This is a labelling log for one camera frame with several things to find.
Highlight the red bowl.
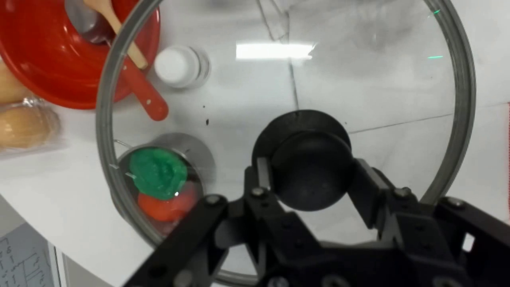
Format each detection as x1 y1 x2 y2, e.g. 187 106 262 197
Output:
0 0 163 111

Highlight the wooden spoon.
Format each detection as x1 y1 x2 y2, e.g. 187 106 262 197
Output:
85 0 151 70

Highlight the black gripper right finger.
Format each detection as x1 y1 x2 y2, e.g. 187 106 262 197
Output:
348 157 510 287

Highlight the small white bottle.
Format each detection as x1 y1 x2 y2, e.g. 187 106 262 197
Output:
154 44 211 90

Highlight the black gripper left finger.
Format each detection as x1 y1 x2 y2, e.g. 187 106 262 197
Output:
125 157 321 287

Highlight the red utensil handle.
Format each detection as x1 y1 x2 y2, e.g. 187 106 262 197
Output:
123 59 171 122

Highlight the yellow food item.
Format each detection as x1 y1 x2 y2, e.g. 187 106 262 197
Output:
0 57 69 161

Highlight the metal can with toy vegetables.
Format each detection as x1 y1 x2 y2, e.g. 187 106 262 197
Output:
114 132 216 240

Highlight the metal spoon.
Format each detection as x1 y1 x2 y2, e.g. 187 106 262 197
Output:
64 0 111 44

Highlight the glass lid black knob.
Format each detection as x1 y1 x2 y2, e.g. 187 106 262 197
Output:
95 0 479 287

